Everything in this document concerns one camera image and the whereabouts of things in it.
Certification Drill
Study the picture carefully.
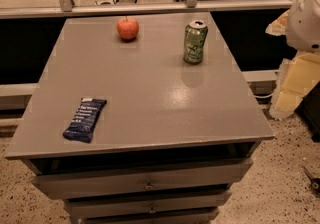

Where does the blue rxbar wrapper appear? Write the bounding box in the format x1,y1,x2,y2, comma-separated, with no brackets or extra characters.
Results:
63,98,107,143

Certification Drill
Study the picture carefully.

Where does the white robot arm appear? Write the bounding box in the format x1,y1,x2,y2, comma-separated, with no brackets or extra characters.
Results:
265,0,320,119

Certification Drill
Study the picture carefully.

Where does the green soda can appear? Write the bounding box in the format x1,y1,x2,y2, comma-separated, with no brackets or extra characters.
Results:
183,20,208,64

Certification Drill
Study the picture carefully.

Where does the grey drawer cabinet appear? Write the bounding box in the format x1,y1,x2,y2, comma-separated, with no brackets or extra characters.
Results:
6,14,273,224

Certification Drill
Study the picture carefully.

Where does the black caster wheel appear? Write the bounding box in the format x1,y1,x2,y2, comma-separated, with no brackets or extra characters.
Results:
303,166,320,193

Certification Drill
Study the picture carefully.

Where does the red apple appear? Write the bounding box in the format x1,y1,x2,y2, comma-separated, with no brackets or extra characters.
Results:
116,17,139,40

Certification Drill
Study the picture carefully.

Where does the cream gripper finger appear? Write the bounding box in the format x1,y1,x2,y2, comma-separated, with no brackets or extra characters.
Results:
269,51,320,120
265,11,289,36

